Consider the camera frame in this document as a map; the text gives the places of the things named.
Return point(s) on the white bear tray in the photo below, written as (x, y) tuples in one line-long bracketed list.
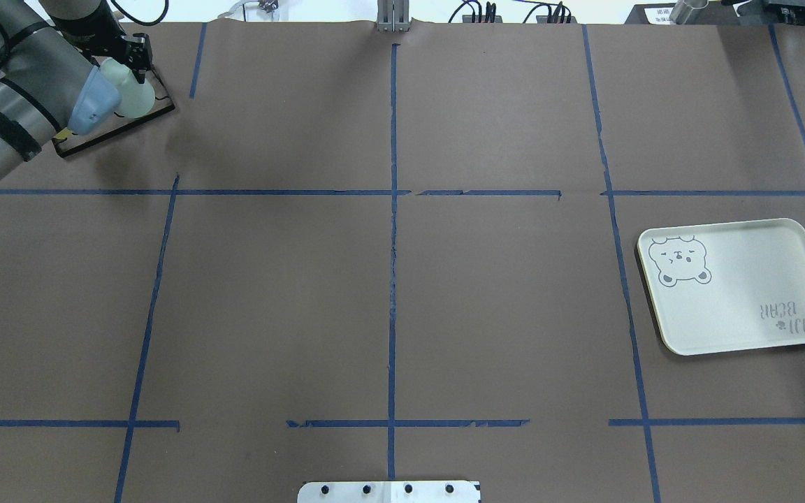
[(731, 286)]

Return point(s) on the pale green cup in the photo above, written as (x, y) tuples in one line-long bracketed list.
[(136, 98)]

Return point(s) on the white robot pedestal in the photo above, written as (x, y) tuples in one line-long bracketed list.
[(391, 491)]

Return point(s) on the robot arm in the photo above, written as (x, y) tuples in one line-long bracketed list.
[(49, 81)]

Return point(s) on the black wire cup rack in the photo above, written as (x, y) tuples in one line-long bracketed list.
[(68, 142)]

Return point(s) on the steel cylinder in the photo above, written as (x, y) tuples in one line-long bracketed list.
[(686, 12)]

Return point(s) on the aluminium frame post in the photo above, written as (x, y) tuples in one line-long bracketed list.
[(393, 16)]

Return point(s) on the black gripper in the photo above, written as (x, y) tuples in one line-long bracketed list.
[(103, 33)]

